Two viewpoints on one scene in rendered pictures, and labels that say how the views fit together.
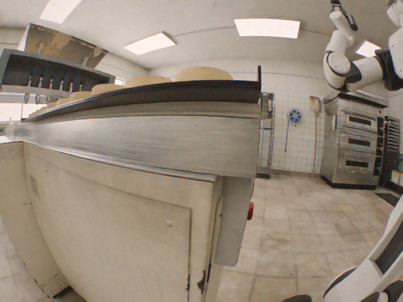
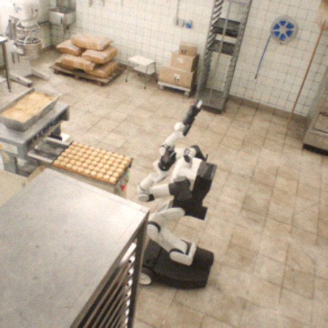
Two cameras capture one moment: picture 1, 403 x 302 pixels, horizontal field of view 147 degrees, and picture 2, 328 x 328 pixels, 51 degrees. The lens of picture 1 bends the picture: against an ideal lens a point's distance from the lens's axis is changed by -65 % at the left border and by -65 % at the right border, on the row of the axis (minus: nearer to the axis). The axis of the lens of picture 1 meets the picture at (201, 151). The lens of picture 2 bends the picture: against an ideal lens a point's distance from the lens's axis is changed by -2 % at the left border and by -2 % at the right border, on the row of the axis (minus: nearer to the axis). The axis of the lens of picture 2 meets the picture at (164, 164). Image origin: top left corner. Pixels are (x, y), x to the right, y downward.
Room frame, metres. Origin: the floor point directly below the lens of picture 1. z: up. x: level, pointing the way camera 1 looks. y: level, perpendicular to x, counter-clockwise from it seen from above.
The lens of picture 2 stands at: (-2.04, -0.22, 2.77)
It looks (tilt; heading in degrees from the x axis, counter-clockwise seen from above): 37 degrees down; 356
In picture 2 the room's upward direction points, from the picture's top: 9 degrees clockwise
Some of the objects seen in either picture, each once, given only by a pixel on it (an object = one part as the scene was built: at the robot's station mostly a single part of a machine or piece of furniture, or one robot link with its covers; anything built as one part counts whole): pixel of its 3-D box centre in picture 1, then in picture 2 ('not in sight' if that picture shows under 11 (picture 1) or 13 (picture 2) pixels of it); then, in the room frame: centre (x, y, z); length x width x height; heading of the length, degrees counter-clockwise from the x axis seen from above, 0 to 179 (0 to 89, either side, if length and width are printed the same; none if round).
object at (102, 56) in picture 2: not in sight; (101, 53); (4.15, 0.74, 0.47); 0.72 x 0.42 x 0.17; 164
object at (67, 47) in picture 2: not in sight; (77, 45); (4.38, 1.23, 0.47); 0.72 x 0.42 x 0.17; 159
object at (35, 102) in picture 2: not in sight; (30, 107); (0.52, 0.76, 1.28); 0.54 x 0.27 x 0.06; 164
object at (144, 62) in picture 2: not in sight; (142, 70); (4.14, -0.04, 0.23); 0.45 x 0.45 x 0.46; 60
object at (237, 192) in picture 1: (239, 193); (122, 182); (0.28, -0.07, 0.77); 0.24 x 0.04 x 0.14; 164
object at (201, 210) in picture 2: not in sight; (190, 206); (0.00, -0.65, 0.83); 0.28 x 0.13 x 0.18; 74
